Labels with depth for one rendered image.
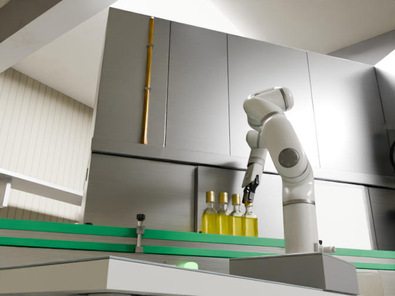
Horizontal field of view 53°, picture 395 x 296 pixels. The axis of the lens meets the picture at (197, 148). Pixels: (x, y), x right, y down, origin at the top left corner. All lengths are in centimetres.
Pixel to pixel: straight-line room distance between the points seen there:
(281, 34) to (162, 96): 176
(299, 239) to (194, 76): 115
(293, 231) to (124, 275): 75
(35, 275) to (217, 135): 147
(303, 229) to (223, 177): 75
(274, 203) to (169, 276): 141
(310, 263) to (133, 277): 62
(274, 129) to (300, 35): 238
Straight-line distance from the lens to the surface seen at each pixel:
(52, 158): 415
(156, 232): 141
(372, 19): 354
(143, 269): 50
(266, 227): 186
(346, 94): 248
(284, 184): 124
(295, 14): 333
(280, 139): 117
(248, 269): 110
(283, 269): 106
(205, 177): 180
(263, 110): 132
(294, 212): 117
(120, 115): 185
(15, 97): 412
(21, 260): 135
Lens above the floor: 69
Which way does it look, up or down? 23 degrees up
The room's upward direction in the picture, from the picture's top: 1 degrees clockwise
